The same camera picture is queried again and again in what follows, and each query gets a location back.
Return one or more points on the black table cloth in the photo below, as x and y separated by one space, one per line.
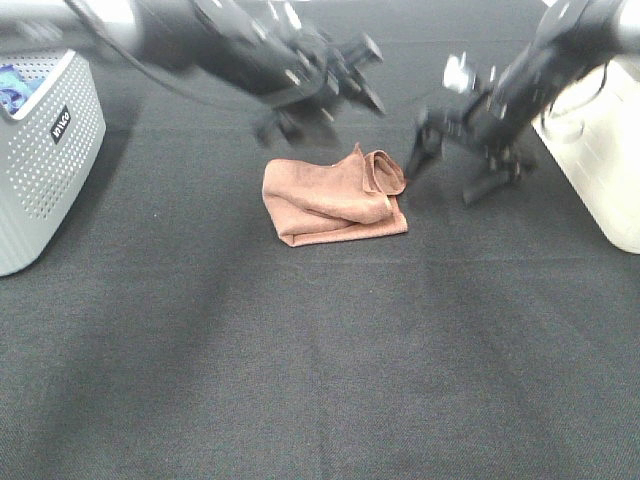
167 333

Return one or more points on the brown towel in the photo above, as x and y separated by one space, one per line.
352 199

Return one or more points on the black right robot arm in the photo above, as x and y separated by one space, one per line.
572 39

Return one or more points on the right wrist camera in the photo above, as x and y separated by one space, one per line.
460 75

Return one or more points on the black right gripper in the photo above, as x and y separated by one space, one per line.
484 129

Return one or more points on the blue towel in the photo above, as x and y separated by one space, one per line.
15 90

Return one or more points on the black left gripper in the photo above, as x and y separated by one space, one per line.
305 113

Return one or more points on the white bin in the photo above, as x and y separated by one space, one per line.
592 133

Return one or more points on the grey perforated laundry basket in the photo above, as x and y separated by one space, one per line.
48 148

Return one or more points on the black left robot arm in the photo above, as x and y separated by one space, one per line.
296 70

